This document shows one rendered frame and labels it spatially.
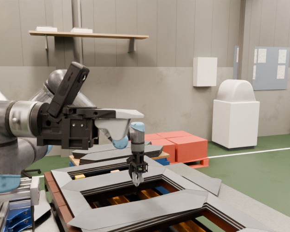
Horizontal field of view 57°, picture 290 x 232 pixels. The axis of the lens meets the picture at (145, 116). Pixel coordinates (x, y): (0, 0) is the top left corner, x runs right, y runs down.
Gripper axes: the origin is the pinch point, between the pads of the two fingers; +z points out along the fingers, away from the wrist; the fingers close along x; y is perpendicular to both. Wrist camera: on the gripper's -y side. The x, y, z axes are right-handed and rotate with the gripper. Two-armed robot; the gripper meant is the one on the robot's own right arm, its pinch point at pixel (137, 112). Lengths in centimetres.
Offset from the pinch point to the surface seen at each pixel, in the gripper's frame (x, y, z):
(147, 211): -78, 52, -6
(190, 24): -497, -158, 26
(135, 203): -85, 51, -13
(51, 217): -96, 67, -64
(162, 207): -82, 51, 1
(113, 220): -68, 53, -20
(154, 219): -73, 54, -1
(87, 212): -73, 53, -35
